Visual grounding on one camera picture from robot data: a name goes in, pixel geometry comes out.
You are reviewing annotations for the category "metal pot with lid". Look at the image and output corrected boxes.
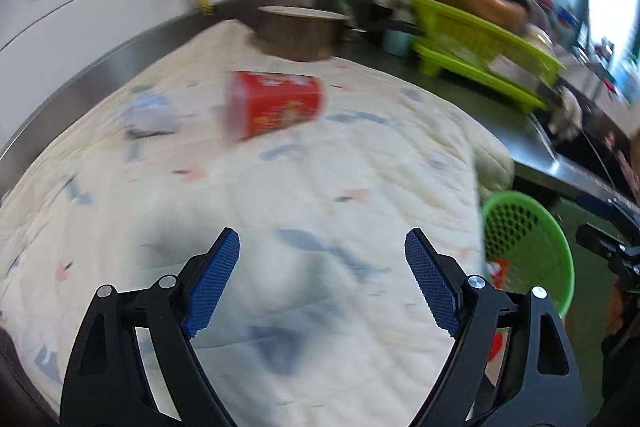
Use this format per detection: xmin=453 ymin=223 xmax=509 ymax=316
xmin=255 ymin=5 xmax=349 ymax=62

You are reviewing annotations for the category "green dish rack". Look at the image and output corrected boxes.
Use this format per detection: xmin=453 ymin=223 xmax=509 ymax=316
xmin=409 ymin=0 xmax=564 ymax=113

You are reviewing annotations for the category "red cola can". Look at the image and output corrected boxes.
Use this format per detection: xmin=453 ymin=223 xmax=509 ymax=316
xmin=486 ymin=259 xmax=510 ymax=291

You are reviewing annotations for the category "brown clay pot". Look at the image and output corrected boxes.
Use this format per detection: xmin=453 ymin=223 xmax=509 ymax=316
xmin=437 ymin=0 xmax=528 ymax=34

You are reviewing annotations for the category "green plastic waste basket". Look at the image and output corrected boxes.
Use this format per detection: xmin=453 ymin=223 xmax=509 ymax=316
xmin=482 ymin=191 xmax=575 ymax=317

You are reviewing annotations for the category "white dish rag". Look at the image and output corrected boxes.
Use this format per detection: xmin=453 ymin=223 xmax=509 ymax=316
xmin=548 ymin=86 xmax=582 ymax=144

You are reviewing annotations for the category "crumpled grey tissue pack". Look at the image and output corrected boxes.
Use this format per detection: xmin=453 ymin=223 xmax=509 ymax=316
xmin=124 ymin=93 xmax=180 ymax=140

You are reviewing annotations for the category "teal cup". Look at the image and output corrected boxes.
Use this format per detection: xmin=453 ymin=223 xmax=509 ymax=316
xmin=383 ymin=29 xmax=413 ymax=57

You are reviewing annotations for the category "white quilted cloth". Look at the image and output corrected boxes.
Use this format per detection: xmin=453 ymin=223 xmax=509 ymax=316
xmin=1 ymin=22 xmax=514 ymax=426

